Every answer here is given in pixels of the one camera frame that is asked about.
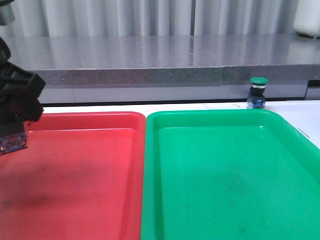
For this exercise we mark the red plastic tray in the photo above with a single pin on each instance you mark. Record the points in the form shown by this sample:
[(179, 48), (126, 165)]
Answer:
[(80, 178)]

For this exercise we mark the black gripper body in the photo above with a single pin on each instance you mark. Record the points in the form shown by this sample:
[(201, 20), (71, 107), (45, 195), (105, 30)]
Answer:
[(19, 94)]

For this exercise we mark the green mushroom push button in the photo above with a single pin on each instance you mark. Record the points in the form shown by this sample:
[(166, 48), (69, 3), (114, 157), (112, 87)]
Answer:
[(256, 98)]

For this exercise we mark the grey stone counter ledge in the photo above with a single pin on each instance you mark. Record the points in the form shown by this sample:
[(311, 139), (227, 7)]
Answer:
[(168, 60)]

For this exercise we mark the green plastic tray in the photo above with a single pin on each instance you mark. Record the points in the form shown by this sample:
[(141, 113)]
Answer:
[(243, 174)]

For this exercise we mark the red mushroom push button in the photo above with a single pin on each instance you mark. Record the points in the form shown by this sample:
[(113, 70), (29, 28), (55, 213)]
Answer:
[(12, 137)]

